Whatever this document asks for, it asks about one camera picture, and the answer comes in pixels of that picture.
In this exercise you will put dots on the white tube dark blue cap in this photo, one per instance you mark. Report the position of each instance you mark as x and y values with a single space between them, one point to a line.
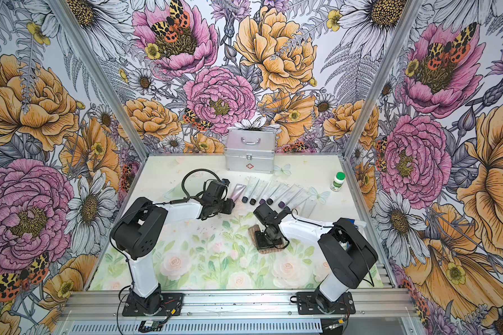
298 200

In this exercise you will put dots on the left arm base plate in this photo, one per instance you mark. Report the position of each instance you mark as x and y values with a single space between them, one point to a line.
158 305

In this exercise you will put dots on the blue white packet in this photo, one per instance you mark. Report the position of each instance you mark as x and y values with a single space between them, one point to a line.
358 223

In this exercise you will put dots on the white tube black cap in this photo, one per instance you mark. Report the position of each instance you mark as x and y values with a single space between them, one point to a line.
280 191

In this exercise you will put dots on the left aluminium corner post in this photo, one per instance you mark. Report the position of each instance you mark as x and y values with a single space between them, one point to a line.
83 47

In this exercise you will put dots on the white tube teal cap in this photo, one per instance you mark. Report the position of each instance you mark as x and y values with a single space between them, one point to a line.
251 185

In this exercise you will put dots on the aluminium front rail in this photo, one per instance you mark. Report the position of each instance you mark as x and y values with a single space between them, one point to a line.
232 304

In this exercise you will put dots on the aluminium corner post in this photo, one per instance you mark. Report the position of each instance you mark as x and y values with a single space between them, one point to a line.
83 47
401 33

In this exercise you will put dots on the right aluminium corner post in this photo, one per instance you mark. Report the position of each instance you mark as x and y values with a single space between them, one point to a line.
401 33

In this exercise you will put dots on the white slotted cable duct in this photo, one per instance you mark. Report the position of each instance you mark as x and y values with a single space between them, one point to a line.
235 326

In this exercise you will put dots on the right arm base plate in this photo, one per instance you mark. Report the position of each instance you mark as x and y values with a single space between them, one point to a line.
315 303

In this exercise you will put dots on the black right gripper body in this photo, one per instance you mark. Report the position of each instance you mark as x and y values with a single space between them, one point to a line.
266 239

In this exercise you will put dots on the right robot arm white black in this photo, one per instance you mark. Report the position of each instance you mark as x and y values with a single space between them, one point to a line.
348 254

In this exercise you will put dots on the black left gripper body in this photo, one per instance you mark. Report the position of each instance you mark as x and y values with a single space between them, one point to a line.
222 206

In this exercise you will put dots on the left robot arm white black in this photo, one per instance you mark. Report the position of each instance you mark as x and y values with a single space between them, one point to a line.
137 232

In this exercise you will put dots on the white tube red cap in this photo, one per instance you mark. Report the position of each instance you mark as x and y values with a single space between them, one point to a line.
308 208

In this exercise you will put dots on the brown striped towel cloth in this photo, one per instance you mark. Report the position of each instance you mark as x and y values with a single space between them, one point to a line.
261 242

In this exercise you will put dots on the white tube purple cap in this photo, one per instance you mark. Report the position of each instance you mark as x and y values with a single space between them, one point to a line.
268 191
289 195

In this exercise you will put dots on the purple metallic tube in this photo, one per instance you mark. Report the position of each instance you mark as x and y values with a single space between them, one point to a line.
237 192

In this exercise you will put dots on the silver aluminium first aid case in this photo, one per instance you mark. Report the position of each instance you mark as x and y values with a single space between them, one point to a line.
250 151

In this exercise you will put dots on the white bottle green cap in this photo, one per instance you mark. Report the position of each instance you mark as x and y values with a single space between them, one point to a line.
338 181

